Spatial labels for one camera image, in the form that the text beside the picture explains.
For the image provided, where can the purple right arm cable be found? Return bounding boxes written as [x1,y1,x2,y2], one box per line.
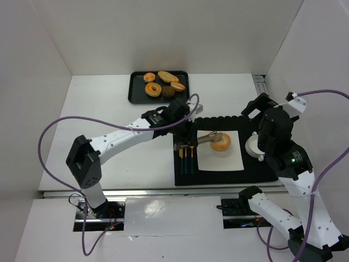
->
[256,89,349,262]

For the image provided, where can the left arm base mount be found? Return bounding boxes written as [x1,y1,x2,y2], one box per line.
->
[68,193,126,232]

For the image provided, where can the white square plate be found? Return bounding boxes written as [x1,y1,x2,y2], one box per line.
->
[197,130,244,171]

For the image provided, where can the round orange bun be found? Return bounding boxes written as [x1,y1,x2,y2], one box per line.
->
[143,72,156,83]

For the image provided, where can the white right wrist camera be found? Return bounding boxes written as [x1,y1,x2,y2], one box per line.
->
[274,92,308,118]

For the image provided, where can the ring donut on tray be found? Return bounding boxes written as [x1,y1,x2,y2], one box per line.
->
[145,82,162,97]

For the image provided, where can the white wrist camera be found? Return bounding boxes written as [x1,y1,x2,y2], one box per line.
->
[187,102,203,115]
[274,92,308,118]

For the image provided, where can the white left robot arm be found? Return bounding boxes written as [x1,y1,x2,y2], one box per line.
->
[65,98,203,218]

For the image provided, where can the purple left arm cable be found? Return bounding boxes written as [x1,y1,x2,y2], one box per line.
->
[37,93,200,257]

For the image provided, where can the cream sandwich bun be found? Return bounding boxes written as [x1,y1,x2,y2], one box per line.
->
[170,82,186,92]

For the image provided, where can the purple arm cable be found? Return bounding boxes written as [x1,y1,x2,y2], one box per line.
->
[256,89,349,262]
[37,93,200,257]

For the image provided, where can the black bread tray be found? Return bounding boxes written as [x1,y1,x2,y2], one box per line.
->
[128,70,190,105]

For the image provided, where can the long twisted bread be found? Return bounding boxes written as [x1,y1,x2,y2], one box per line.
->
[158,71,179,83]

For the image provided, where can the silver metal tongs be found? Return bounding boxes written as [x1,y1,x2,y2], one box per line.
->
[197,131,222,144]

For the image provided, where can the gold knife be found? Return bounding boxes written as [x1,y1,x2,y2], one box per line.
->
[179,148,184,175]

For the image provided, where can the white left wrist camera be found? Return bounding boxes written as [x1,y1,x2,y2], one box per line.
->
[187,102,203,115]

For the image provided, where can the dark chocolate bread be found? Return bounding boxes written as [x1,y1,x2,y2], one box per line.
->
[161,86,176,98]

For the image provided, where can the aluminium table edge rail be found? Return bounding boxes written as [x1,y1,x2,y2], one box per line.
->
[43,186,287,199]

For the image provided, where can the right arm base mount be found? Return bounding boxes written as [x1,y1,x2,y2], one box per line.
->
[216,199,270,229]

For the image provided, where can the gold spoon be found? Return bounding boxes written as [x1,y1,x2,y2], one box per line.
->
[184,147,188,174]

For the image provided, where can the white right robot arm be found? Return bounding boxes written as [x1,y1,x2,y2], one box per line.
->
[238,92,348,261]

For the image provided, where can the black scalloped placemat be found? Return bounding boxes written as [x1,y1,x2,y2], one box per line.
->
[173,116,278,186]

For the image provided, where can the white cup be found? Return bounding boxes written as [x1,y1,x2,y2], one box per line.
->
[245,132,265,162]

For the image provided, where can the glazed ring donut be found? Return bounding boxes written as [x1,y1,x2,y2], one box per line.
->
[210,133,231,152]

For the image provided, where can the gold fork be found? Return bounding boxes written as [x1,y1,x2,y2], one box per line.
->
[190,146,195,175]

